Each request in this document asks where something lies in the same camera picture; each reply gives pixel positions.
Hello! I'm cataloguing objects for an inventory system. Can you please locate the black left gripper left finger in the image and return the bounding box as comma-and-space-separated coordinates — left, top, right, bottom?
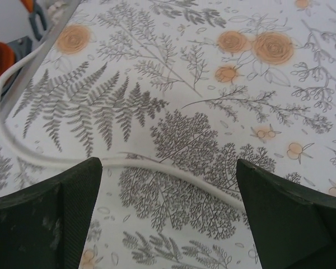
0, 156, 103, 269

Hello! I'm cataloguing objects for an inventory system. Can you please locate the white cable gland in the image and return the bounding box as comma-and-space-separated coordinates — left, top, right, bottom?
46, 0, 67, 22

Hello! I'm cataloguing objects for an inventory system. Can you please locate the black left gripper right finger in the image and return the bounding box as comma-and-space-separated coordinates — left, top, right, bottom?
236, 158, 336, 269

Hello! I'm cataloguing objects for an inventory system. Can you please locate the floral table cover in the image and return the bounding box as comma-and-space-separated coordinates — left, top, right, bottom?
0, 0, 336, 269

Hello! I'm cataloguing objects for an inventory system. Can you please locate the white power cable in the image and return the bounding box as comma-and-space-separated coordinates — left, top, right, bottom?
0, 36, 246, 211

